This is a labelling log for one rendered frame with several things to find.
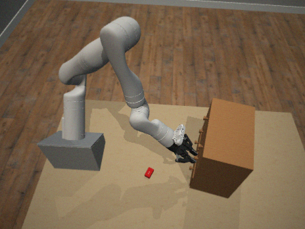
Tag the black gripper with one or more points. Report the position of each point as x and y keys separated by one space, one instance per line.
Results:
x=180 y=151

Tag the red nine-volt battery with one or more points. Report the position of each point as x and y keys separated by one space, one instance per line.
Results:
x=149 y=172

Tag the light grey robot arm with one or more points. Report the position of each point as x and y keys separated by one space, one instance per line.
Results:
x=116 y=38

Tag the brown wooden chest of drawers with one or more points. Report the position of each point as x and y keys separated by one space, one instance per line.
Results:
x=228 y=156

